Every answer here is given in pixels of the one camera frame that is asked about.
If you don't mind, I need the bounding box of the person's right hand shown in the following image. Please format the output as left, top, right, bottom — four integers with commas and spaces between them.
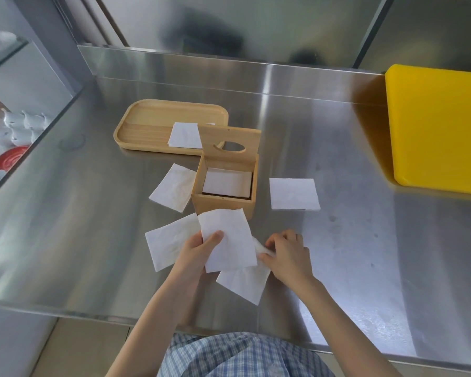
258, 230, 317, 292

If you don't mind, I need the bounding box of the person's left hand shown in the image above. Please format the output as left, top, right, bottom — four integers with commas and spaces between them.
174, 230, 225, 288

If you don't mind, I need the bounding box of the white paper napkin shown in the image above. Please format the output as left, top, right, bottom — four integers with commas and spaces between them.
216, 237, 276, 306
167, 122, 203, 149
145, 213, 202, 273
198, 209, 258, 274
149, 163, 198, 213
269, 178, 322, 211

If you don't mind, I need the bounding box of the person's left forearm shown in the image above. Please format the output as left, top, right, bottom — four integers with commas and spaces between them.
106, 267, 205, 377

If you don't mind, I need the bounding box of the person's right forearm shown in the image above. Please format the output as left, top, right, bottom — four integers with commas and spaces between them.
286, 275, 402, 377

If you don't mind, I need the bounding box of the wooden napkin box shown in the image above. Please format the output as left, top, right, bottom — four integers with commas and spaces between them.
191, 154, 259, 221

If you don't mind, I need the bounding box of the stack of white napkins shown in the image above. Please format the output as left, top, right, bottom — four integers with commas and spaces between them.
202, 167, 253, 199

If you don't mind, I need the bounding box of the wooden lid with oval hole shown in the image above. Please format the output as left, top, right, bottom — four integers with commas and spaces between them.
197, 124, 262, 158

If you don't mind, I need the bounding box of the blue plaid shirt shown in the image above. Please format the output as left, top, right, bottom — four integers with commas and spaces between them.
157, 332, 337, 377

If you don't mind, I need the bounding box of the wooden tray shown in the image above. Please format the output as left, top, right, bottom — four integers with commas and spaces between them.
113, 99, 229, 157

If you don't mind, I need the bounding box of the yellow cutting board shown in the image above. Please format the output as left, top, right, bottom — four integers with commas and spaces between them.
385, 64, 471, 197

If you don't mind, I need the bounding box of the red bowl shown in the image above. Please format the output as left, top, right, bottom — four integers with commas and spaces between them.
0, 146, 29, 172

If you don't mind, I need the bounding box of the pile of white ceramic cups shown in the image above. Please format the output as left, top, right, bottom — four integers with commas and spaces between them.
0, 109, 54, 195

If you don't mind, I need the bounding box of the glass shelf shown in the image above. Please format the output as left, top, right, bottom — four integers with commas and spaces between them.
0, 15, 29, 77

